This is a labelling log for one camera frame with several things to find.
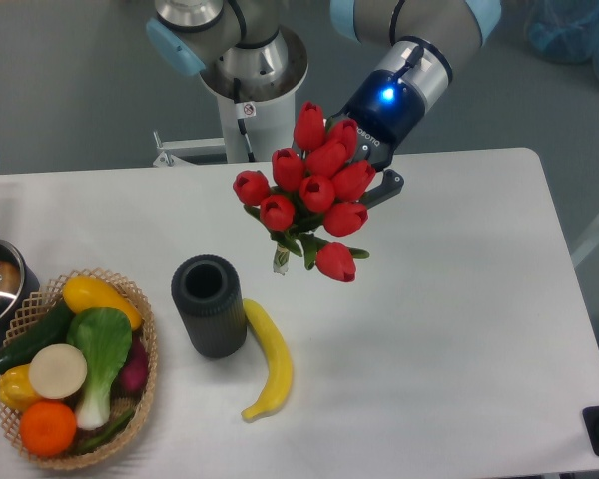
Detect yellow squash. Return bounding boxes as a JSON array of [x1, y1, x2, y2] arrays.
[[62, 276, 143, 331]]

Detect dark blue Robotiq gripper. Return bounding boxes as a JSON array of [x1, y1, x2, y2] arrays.
[[326, 36, 453, 209]]

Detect woven wicker basket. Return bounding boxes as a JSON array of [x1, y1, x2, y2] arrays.
[[0, 268, 158, 471]]

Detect yellow banana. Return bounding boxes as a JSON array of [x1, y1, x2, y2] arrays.
[[241, 299, 294, 422]]

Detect yellow bell pepper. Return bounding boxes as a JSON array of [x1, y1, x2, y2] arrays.
[[0, 364, 42, 412]]

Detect dark grey ribbed vase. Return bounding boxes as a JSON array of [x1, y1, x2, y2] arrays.
[[171, 254, 247, 358]]

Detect beige round radish slice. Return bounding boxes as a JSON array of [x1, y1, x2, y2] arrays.
[[28, 343, 87, 400]]

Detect orange fruit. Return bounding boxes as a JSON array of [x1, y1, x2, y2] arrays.
[[19, 401, 77, 457]]

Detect blue plastic bag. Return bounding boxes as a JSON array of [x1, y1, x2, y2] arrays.
[[524, 1, 599, 81]]

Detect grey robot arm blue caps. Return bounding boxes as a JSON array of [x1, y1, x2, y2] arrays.
[[146, 1, 502, 207]]

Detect dark green cucumber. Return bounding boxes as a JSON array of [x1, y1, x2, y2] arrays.
[[0, 300, 75, 375]]

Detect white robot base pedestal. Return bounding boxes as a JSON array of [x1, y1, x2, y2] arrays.
[[153, 85, 300, 167]]

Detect purple red onion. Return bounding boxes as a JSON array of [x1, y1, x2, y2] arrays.
[[118, 336, 149, 394]]

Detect green chili pepper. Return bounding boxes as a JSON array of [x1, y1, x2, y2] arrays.
[[72, 408, 135, 455]]

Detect green bok choy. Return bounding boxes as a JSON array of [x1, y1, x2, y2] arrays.
[[67, 307, 132, 430]]

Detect red tulip bouquet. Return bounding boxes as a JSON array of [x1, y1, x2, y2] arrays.
[[233, 102, 376, 282]]

